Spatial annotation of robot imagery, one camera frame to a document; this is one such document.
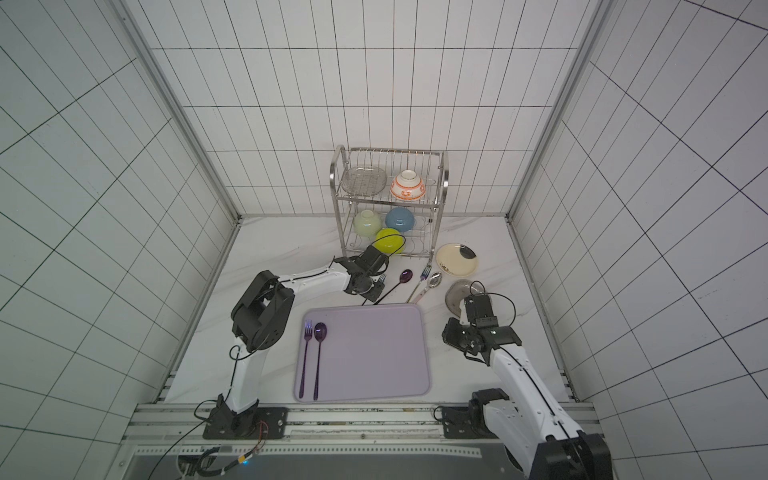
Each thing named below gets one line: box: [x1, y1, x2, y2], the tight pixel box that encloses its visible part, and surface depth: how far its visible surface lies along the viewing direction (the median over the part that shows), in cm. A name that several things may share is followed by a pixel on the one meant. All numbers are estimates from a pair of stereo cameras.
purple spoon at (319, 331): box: [313, 322, 327, 401], surface depth 87 cm
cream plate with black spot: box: [435, 243, 479, 276], surface depth 108 cm
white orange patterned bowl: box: [390, 169, 426, 201], surface depth 87 cm
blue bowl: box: [385, 207, 416, 232], surface depth 112 cm
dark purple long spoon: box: [373, 269, 413, 304], surface depth 102 cm
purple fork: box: [299, 320, 313, 399], surface depth 84 cm
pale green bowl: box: [353, 209, 382, 236], surface depth 108 cm
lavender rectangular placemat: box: [294, 304, 431, 401], surface depth 85 cm
